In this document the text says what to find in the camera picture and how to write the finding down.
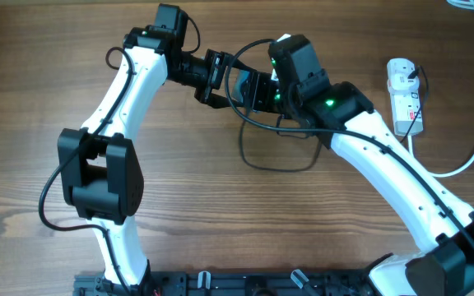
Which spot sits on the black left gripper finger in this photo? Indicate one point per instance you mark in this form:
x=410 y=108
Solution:
x=237 y=64
x=219 y=102

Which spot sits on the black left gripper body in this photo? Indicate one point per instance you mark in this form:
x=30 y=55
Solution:
x=212 y=75

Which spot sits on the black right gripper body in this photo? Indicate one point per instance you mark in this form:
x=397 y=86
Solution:
x=266 y=93

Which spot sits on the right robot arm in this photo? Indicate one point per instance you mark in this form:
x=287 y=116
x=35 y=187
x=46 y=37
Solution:
x=346 y=122

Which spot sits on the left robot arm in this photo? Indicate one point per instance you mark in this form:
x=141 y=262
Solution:
x=98 y=165

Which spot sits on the white charger plug adapter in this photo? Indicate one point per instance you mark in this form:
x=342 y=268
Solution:
x=400 y=84

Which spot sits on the white power strip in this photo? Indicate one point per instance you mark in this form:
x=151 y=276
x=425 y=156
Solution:
x=405 y=107

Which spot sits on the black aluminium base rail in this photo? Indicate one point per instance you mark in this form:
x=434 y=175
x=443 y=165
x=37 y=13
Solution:
x=295 y=283

